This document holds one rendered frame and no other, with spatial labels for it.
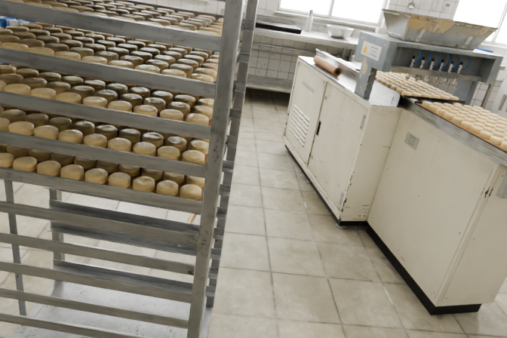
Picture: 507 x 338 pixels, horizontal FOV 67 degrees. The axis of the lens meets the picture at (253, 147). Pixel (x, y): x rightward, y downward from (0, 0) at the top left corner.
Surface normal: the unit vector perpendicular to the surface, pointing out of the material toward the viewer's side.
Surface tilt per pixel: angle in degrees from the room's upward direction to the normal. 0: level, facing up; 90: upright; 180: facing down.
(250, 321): 0
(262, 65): 90
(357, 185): 90
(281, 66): 90
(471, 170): 90
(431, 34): 115
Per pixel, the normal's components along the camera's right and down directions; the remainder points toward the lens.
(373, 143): 0.21, 0.42
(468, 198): -0.97, -0.05
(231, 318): 0.15, -0.91
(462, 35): 0.13, 0.76
